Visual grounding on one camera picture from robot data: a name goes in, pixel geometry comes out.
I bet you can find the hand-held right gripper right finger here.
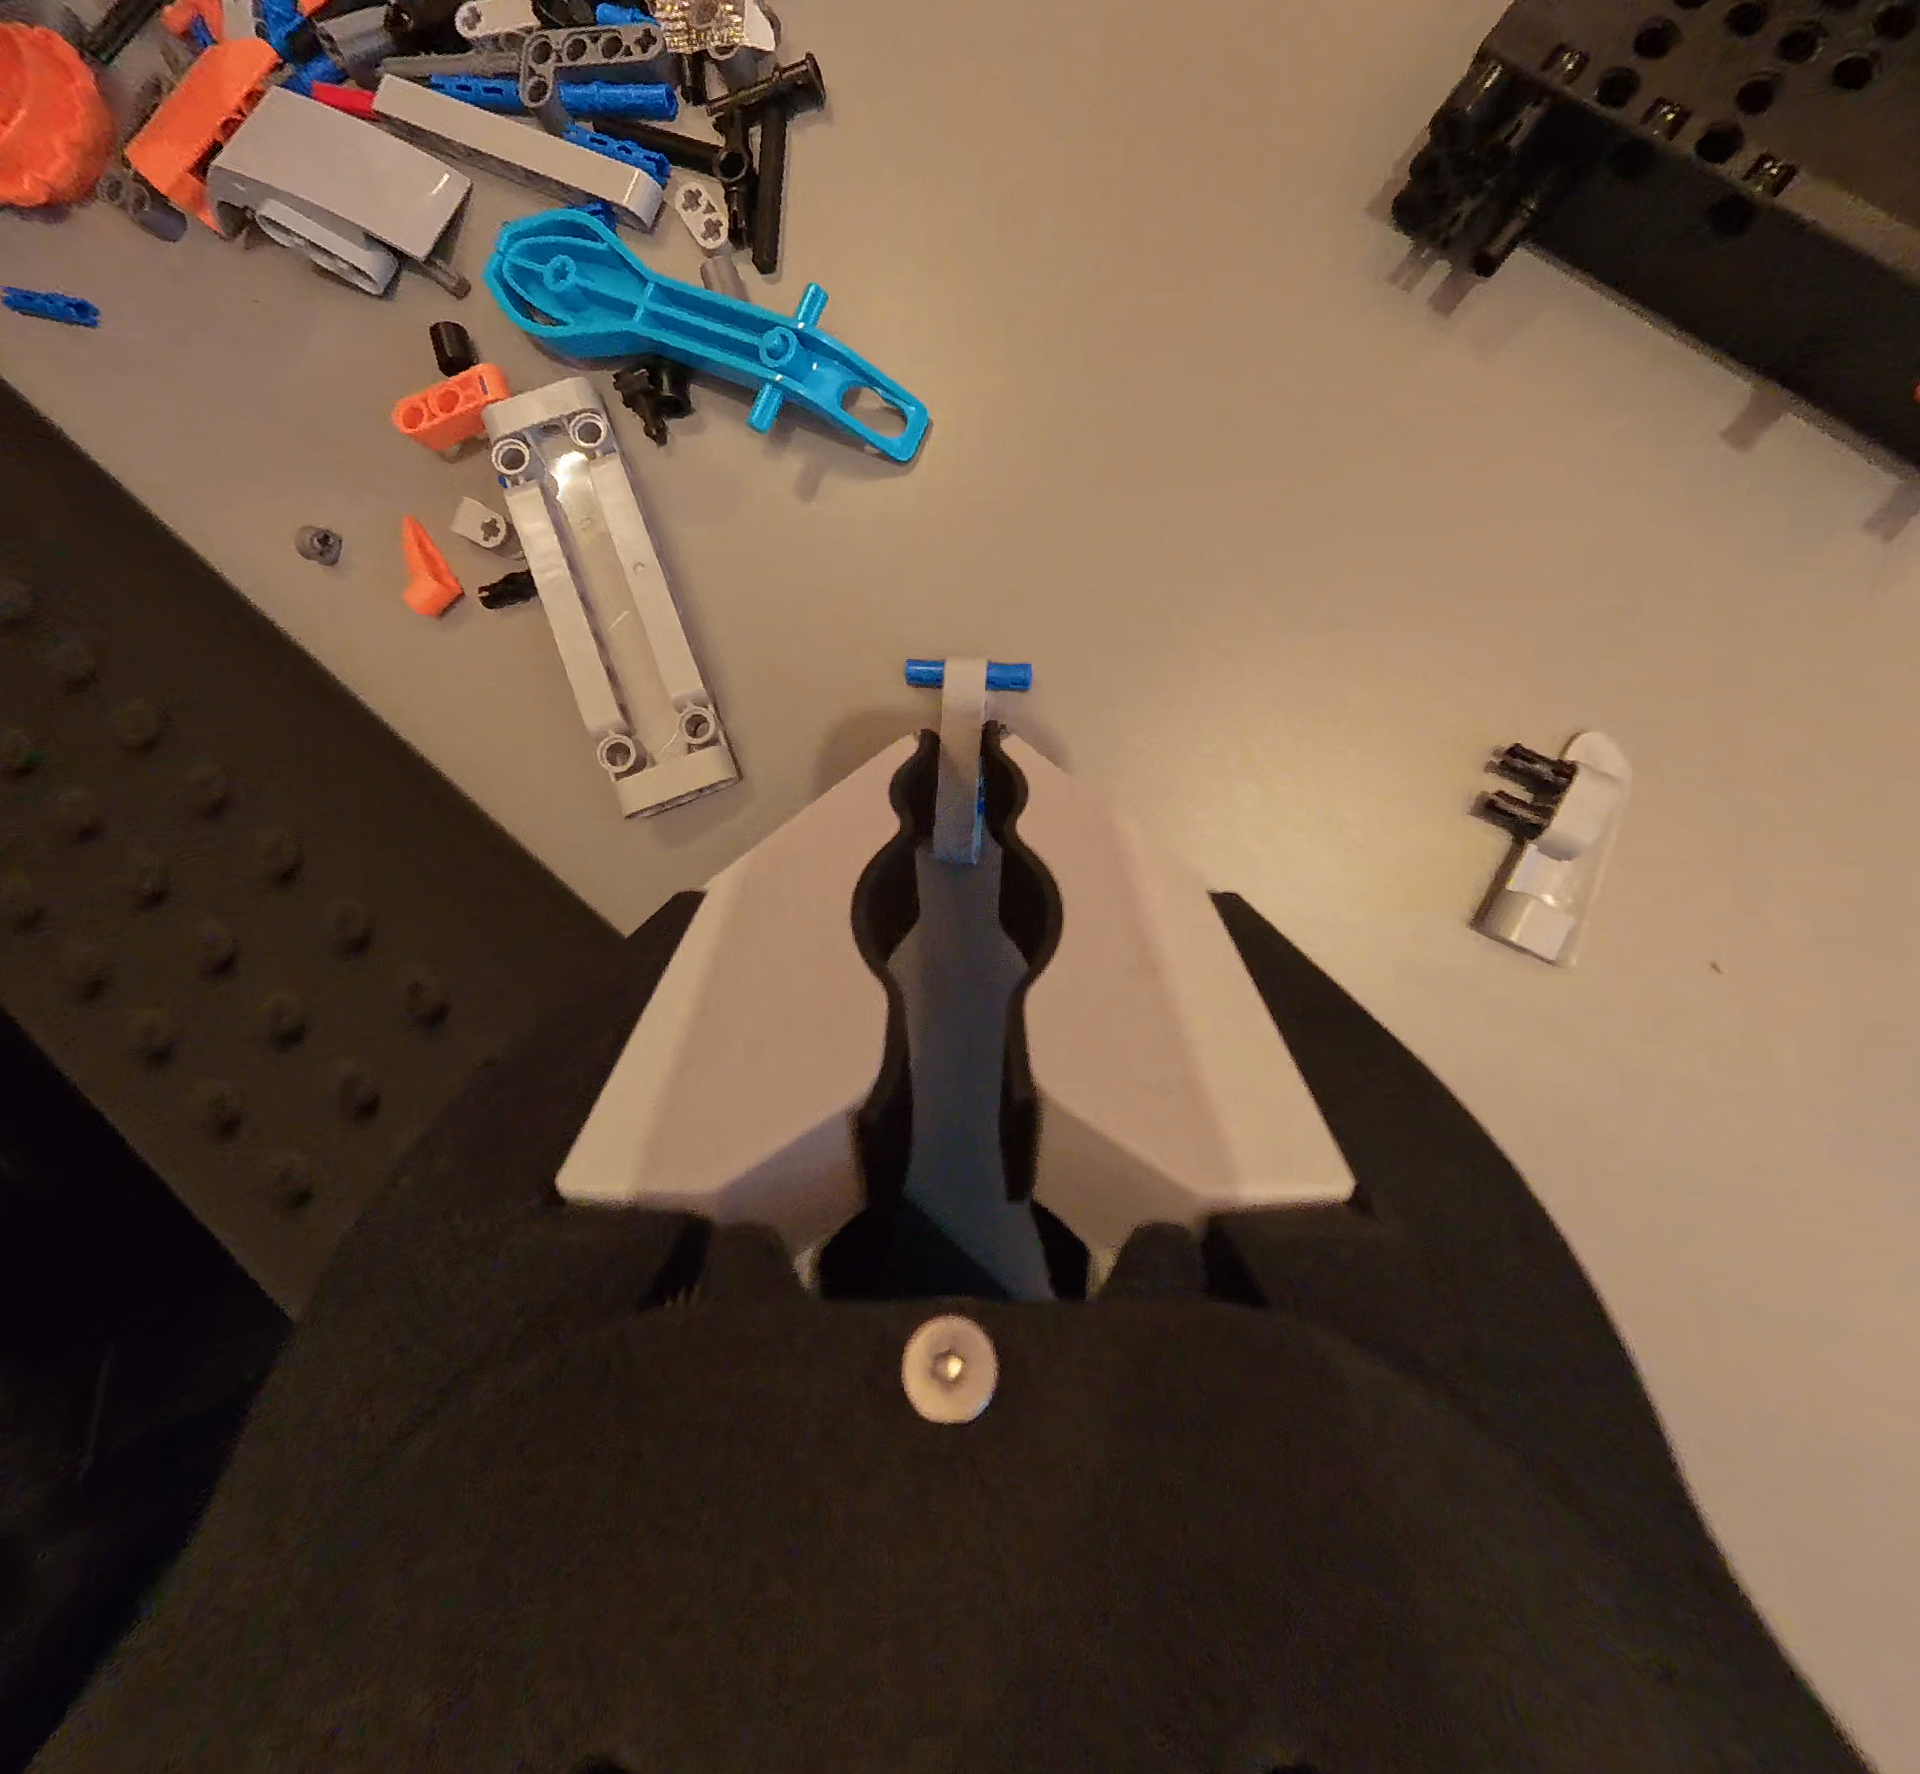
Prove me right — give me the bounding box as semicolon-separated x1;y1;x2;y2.
985;734;1355;1296

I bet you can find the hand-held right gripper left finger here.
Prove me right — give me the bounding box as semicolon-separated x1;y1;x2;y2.
558;740;938;1296

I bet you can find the grey connector piece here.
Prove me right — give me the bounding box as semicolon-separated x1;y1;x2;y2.
935;682;1002;865

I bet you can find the turquoise connector piece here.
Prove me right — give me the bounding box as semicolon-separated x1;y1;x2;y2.
485;207;932;476

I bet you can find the pile of plastic building pieces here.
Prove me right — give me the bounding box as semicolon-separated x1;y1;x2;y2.
0;0;831;282

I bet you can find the white panel piece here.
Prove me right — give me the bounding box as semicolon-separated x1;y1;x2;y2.
202;83;478;300

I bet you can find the orange panel piece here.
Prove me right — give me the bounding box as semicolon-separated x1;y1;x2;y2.
125;41;291;234

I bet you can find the small black machine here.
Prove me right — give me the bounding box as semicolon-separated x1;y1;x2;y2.
1386;0;1920;476

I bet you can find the grey frame with orange bracket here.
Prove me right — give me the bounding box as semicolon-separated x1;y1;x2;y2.
388;360;747;825

